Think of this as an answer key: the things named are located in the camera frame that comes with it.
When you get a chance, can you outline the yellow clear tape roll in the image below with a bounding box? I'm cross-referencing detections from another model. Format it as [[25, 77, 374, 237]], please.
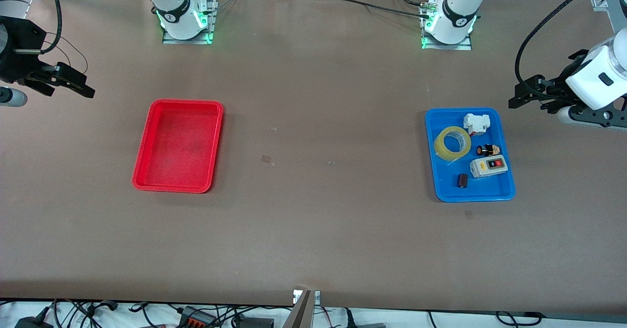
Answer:
[[434, 126, 472, 162]]

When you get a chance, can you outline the white electrical connector block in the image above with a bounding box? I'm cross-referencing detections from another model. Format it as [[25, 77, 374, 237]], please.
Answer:
[[463, 113, 491, 137]]

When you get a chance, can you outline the blue plastic tray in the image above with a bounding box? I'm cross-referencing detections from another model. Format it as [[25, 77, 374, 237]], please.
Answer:
[[425, 107, 516, 203]]

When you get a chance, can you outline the red plastic tray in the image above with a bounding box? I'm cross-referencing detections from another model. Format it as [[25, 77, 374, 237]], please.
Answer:
[[132, 99, 224, 194]]

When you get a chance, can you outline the orange black power adapter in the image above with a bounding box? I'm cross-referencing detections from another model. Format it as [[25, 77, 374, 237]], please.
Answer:
[[178, 307, 217, 328]]

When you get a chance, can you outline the black left camera bracket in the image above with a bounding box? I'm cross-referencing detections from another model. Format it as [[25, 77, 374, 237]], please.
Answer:
[[568, 104, 627, 132]]

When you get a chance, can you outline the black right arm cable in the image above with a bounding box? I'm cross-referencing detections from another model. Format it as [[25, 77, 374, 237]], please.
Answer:
[[42, 0, 90, 75]]

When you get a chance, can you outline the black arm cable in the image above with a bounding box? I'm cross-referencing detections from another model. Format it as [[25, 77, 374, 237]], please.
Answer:
[[42, 0, 90, 75], [514, 0, 609, 94]]

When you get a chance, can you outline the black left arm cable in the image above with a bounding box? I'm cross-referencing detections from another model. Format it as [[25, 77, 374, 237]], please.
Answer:
[[514, 0, 609, 94]]

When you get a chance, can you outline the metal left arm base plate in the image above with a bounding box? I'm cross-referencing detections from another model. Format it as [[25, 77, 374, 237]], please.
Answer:
[[421, 0, 473, 51]]

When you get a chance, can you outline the grey switch box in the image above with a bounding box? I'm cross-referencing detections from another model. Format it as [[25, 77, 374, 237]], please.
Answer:
[[469, 154, 509, 180]]

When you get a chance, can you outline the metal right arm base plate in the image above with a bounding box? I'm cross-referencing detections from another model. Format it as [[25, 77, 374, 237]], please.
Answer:
[[162, 0, 217, 45]]

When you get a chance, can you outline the black cable on table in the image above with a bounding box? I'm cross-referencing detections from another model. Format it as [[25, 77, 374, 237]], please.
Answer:
[[337, 0, 433, 18]]

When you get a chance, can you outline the thin grey cable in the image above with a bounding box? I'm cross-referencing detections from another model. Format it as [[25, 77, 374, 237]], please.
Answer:
[[210, 0, 245, 14]]

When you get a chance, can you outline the aluminium camera post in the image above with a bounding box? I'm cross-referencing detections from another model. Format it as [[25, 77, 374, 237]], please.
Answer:
[[282, 289, 321, 328]]

